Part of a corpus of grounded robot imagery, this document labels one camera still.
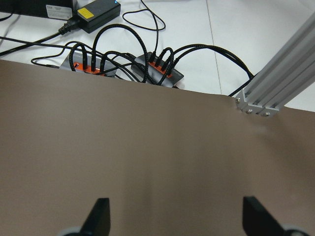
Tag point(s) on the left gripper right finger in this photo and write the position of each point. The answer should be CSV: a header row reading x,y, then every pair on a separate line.
x,y
257,221

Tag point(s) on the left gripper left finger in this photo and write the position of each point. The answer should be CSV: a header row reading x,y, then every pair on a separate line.
x,y
98,220

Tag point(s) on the right orange usb hub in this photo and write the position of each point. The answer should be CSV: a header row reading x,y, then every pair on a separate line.
x,y
156,72

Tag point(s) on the black power adapter brick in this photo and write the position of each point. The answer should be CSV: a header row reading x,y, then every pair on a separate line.
x,y
97,13

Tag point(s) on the black flat device box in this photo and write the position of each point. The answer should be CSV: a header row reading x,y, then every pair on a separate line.
x,y
54,9

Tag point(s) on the aluminium frame cage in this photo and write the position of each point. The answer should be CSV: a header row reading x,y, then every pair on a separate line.
x,y
287,74

